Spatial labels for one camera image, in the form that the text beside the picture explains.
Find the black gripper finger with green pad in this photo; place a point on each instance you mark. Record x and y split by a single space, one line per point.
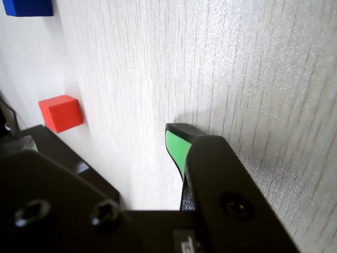
226 184
39 197

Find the red cube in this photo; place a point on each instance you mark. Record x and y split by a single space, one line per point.
61 113

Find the blue cube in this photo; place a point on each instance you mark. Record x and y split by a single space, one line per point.
29 6

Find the black box inner tray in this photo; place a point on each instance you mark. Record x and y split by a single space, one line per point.
8 113

